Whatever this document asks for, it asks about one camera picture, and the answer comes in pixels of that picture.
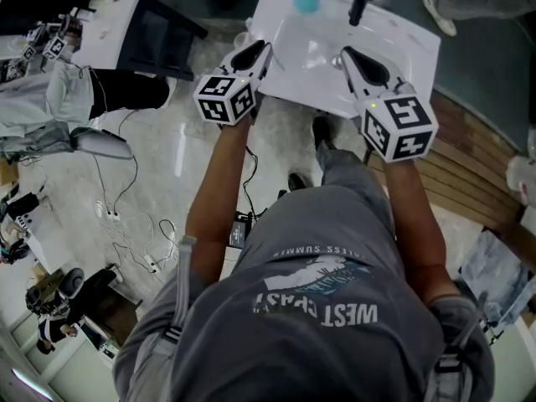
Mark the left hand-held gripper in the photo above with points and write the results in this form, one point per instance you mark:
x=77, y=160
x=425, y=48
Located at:
x=226, y=99

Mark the wooden slatted platform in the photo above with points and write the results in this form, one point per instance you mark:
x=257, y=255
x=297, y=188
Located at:
x=465, y=170

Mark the person's left forearm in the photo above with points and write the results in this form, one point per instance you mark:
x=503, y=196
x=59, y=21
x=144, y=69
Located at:
x=220, y=191

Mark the clear plastic cup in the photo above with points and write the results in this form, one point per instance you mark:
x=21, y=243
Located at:
x=242, y=42

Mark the black box with label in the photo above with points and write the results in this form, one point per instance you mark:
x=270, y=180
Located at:
x=239, y=233

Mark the white power strip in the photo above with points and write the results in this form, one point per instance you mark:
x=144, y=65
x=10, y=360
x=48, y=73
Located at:
x=109, y=214
x=153, y=263

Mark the person's black shoe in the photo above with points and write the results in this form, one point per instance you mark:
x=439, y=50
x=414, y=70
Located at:
x=297, y=181
x=321, y=130

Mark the person's grey trouser leg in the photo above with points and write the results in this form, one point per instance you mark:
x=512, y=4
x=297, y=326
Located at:
x=352, y=170

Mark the plastic-wrapped panel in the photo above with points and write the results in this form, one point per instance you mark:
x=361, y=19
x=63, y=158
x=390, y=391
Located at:
x=500, y=274

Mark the black stool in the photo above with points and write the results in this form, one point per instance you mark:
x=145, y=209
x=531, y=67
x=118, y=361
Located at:
x=106, y=295

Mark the person's right forearm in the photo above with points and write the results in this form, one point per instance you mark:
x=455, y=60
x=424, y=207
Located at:
x=419, y=224

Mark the person's grey printed t-shirt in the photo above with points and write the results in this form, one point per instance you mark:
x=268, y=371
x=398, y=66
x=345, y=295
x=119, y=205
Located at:
x=301, y=308

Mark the clear plastic bag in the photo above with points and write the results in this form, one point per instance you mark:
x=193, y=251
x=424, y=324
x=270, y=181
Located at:
x=522, y=178

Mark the grey chair seat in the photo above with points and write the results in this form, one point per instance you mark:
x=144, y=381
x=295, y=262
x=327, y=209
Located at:
x=102, y=142

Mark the white ceramic sink basin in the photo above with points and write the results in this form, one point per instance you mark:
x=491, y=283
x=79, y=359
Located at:
x=318, y=53

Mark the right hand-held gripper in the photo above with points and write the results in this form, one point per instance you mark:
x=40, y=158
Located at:
x=398, y=126

